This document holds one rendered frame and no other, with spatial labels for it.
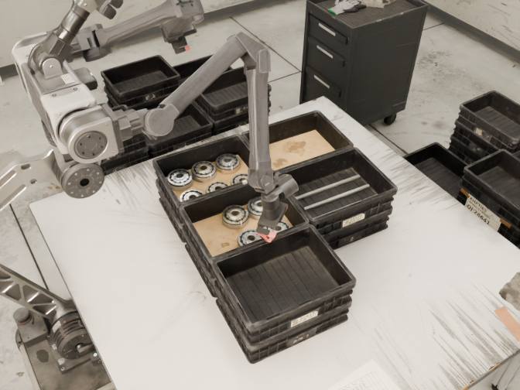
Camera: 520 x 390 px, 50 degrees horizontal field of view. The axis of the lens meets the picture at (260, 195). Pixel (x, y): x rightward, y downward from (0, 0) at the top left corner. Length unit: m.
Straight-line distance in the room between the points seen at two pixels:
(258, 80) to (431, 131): 2.56
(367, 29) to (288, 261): 1.79
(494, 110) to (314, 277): 1.98
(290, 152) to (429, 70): 2.59
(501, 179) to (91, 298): 2.08
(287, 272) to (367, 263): 0.38
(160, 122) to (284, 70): 3.14
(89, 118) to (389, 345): 1.23
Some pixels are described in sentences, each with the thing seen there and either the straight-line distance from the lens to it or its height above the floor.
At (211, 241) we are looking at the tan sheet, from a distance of 2.11.
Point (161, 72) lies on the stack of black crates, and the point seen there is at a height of 0.49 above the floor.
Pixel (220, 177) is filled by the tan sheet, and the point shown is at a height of 0.83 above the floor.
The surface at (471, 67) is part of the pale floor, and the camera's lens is 5.05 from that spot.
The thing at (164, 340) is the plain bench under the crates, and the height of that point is 0.70.
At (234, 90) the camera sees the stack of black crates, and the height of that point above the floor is 0.49.
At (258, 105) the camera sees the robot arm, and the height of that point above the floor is 1.40.
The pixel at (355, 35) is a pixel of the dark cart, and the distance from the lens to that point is 3.40.
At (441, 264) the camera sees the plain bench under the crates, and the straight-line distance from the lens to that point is 2.32.
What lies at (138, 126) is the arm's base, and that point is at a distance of 1.61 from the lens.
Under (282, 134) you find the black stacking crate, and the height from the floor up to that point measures 0.86.
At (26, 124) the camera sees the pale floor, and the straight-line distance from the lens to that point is 4.35.
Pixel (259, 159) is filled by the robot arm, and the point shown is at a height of 1.27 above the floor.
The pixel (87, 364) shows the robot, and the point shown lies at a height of 0.24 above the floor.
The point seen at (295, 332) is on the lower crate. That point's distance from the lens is 1.94.
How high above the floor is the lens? 2.40
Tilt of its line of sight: 43 degrees down
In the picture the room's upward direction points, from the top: 1 degrees clockwise
